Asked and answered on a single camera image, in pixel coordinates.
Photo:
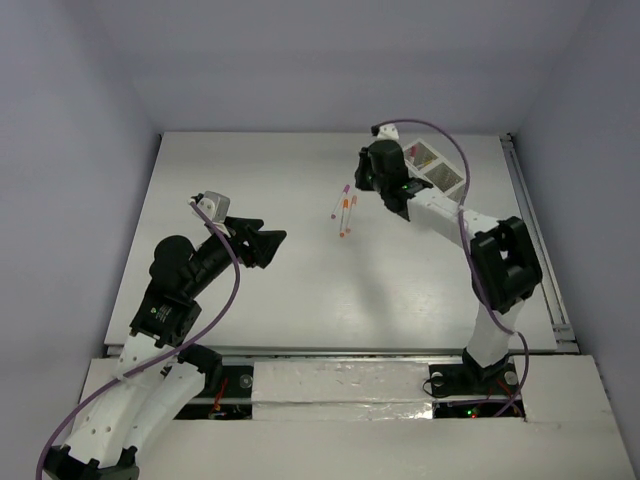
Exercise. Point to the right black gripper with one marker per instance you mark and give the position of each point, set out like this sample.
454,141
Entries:
367,160

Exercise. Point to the purple cap white pen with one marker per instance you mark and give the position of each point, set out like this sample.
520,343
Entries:
338,205

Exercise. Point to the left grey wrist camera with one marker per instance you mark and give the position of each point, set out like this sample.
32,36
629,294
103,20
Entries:
213,205

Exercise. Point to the pale pink cap pen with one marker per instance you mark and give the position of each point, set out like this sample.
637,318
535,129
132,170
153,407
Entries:
352,204

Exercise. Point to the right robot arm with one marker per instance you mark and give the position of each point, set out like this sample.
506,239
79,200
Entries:
504,267

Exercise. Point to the white two-compartment container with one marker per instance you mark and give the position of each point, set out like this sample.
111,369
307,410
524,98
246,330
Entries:
441,177

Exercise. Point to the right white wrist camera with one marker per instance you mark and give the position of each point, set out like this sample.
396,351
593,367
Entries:
387,131

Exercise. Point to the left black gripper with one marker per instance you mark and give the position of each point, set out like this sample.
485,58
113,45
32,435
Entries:
248,237

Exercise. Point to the orange cap white pen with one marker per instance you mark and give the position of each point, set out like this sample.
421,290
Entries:
343,217

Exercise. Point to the aluminium rail right side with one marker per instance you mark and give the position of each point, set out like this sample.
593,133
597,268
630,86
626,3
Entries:
566,342

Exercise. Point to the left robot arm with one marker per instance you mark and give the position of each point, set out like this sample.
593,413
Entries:
161,366

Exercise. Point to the white foam front panel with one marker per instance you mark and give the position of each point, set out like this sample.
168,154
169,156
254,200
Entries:
359,390

